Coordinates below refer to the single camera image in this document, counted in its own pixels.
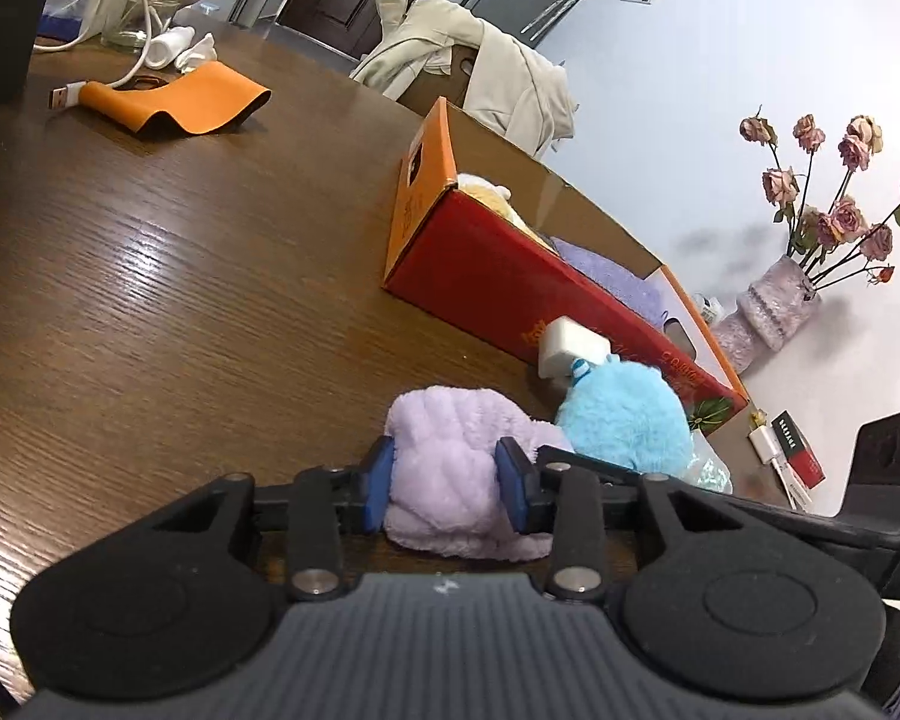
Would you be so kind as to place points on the pink textured vase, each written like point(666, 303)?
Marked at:
point(772, 307)

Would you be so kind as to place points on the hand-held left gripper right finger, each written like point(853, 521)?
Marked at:
point(511, 486)

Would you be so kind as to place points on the white power adapter block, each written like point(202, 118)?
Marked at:
point(570, 345)

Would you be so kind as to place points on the blue fluffy plush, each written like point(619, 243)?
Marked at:
point(622, 420)

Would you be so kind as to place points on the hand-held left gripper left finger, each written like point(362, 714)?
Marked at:
point(379, 481)

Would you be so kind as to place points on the yellow plush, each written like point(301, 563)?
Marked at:
point(495, 199)

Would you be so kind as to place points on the glass jar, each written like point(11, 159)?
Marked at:
point(131, 15)

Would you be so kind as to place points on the small white labelled bottle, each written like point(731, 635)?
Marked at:
point(709, 309)

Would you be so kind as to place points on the red cigarette box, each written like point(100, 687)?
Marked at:
point(799, 450)

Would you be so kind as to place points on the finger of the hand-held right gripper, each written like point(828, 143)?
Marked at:
point(795, 521)

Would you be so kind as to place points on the brown cardboard box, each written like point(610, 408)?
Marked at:
point(439, 86)

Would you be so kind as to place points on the white crumpled tissue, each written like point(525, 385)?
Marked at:
point(197, 52)

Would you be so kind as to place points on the white umbrella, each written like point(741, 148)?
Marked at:
point(562, 0)

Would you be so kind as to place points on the dried pink roses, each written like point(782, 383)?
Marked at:
point(844, 217)

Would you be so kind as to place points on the white charger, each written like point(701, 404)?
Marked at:
point(769, 446)

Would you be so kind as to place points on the lavender fluffy plush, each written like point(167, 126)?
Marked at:
point(450, 457)

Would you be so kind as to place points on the red cardboard box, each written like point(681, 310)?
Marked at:
point(510, 270)

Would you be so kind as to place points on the beige jacket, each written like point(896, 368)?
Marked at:
point(495, 67)

